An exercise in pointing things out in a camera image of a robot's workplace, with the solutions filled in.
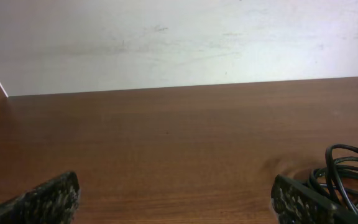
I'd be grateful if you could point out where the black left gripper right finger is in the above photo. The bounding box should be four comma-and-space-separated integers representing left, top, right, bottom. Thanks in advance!
271, 175, 358, 224

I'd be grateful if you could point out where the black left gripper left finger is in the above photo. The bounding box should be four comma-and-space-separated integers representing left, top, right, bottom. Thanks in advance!
0, 171, 80, 224

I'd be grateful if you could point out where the black usb cable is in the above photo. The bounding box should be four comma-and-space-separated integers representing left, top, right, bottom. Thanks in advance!
306, 139, 358, 218

